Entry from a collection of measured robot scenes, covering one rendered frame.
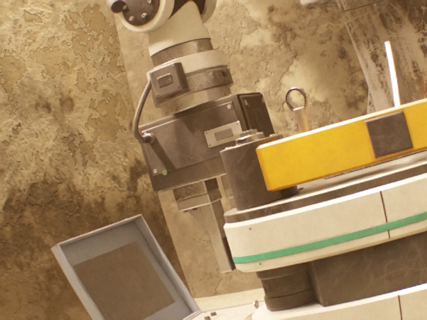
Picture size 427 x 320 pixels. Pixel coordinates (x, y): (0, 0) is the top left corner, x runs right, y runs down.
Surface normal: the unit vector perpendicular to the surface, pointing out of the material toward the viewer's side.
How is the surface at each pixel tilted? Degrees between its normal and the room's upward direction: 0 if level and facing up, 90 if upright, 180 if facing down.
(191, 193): 90
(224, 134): 90
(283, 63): 90
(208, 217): 90
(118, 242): 75
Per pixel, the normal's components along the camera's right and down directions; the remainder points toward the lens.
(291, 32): -0.50, 0.16
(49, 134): 0.82, -0.22
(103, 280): 0.77, -0.49
